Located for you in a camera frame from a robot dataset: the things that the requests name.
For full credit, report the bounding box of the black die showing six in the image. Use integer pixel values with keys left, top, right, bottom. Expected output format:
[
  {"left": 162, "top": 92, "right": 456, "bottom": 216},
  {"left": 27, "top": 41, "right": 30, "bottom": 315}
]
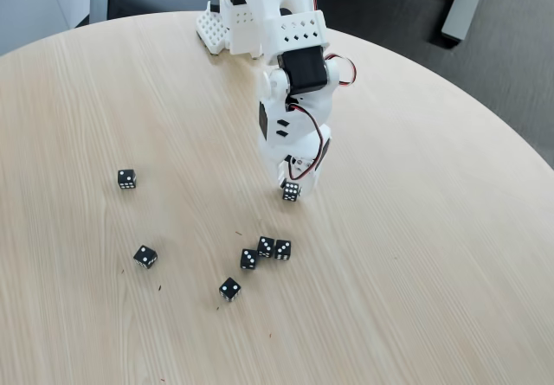
[{"left": 281, "top": 181, "right": 302, "bottom": 202}]

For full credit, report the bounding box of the black die showing two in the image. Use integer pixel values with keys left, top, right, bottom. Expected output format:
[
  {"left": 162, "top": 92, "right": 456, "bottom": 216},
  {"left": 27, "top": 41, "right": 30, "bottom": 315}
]
[
  {"left": 132, "top": 244, "right": 158, "bottom": 270},
  {"left": 218, "top": 277, "right": 242, "bottom": 304}
]

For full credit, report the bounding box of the black die showing one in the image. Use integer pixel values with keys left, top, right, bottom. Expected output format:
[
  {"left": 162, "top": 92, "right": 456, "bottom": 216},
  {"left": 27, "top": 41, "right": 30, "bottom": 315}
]
[{"left": 117, "top": 169, "right": 138, "bottom": 190}]

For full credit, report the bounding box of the grey desk leg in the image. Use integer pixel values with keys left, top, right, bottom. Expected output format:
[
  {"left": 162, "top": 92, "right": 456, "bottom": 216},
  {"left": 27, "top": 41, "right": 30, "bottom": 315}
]
[{"left": 441, "top": 0, "right": 491, "bottom": 42}]

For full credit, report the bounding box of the white cabinet panel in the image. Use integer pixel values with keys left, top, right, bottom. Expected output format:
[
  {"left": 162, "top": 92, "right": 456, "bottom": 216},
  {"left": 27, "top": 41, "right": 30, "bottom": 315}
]
[{"left": 0, "top": 0, "right": 109, "bottom": 57}]

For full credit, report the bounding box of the red black servo cable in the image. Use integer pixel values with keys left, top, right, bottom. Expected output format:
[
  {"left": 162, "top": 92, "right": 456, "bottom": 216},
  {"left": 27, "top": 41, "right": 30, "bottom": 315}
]
[
  {"left": 325, "top": 53, "right": 359, "bottom": 88},
  {"left": 286, "top": 103, "right": 327, "bottom": 171}
]

